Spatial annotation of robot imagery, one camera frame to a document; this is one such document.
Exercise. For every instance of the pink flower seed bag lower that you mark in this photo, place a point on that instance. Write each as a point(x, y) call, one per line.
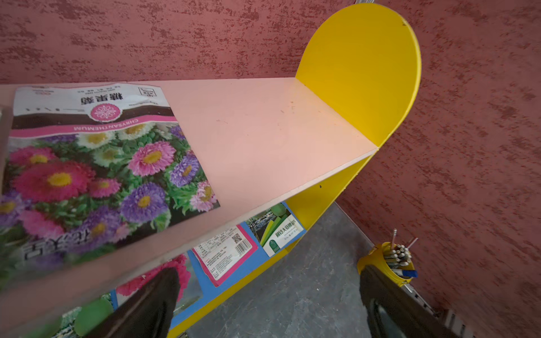
point(182, 284)

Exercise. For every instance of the pink back-side seed bag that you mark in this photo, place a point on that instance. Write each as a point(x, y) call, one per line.
point(223, 254)

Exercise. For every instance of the pink flower seed bag top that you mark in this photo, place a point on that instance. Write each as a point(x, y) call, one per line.
point(90, 170)

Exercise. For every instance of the pink flower seed bag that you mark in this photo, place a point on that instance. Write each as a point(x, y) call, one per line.
point(90, 170)
point(182, 284)

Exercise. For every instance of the yellow pen cup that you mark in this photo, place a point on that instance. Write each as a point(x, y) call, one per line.
point(393, 259)

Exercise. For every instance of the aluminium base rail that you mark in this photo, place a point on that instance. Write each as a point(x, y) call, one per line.
point(446, 317)

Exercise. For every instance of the green seed bag lower left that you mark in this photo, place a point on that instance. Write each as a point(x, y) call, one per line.
point(78, 322)

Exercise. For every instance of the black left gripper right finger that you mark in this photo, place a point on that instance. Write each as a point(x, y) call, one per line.
point(391, 312)

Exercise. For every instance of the green seed bag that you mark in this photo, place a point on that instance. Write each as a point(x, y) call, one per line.
point(275, 228)
point(78, 322)

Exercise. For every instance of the yellow shelf unit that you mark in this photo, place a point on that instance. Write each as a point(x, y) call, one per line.
point(262, 141)

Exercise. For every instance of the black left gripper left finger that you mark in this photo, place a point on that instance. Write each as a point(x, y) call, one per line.
point(148, 314)

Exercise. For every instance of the green seed bag lower right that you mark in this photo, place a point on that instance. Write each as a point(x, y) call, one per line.
point(275, 228)

